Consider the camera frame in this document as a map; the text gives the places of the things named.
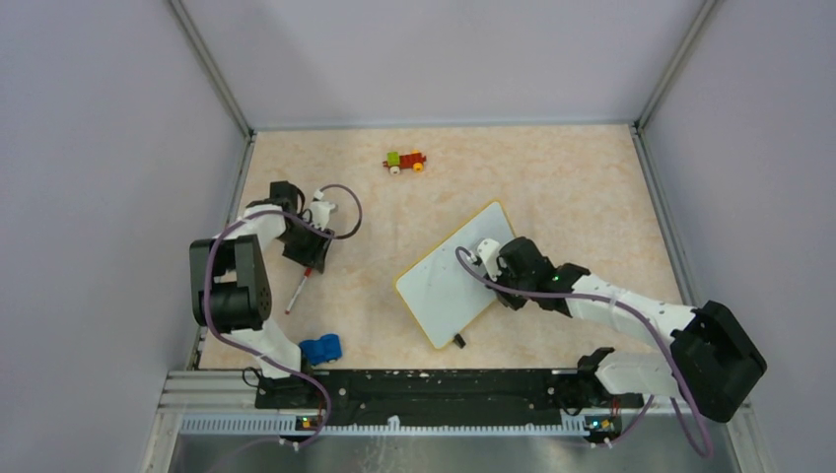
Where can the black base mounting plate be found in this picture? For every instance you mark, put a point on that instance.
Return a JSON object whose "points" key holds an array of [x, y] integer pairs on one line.
{"points": [[442, 398]]}

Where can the red green brick toy car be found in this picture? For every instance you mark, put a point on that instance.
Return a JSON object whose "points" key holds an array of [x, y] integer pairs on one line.
{"points": [[396, 163]]}

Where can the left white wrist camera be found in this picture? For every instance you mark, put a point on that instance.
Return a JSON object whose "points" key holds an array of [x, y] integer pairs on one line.
{"points": [[321, 210]]}

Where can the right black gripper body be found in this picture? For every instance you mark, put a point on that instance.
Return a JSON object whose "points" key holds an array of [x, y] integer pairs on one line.
{"points": [[515, 301]]}

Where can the blue toy car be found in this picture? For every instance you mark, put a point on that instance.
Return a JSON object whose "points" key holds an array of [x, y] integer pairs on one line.
{"points": [[325, 349]]}

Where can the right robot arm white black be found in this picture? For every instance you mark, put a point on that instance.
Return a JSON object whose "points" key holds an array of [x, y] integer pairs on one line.
{"points": [[700, 354]]}

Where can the red white marker pen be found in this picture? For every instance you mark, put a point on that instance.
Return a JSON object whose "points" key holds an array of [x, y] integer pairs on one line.
{"points": [[294, 298]]}

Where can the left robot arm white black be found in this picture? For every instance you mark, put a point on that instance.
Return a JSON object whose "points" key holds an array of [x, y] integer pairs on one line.
{"points": [[229, 285]]}

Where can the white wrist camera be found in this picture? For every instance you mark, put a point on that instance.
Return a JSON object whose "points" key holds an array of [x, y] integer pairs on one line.
{"points": [[486, 254], [321, 210]]}

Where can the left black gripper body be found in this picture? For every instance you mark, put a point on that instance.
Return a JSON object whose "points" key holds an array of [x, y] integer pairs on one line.
{"points": [[305, 243]]}

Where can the aluminium frame rail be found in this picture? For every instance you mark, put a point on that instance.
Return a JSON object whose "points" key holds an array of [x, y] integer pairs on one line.
{"points": [[207, 421]]}

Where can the black whiteboard clip foot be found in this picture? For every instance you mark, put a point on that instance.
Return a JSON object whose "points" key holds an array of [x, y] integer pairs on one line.
{"points": [[460, 341]]}

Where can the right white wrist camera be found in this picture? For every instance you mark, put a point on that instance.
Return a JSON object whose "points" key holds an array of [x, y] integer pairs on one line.
{"points": [[486, 254]]}

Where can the white whiteboard yellow edge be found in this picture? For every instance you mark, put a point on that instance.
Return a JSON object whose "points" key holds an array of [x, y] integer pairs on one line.
{"points": [[439, 292]]}

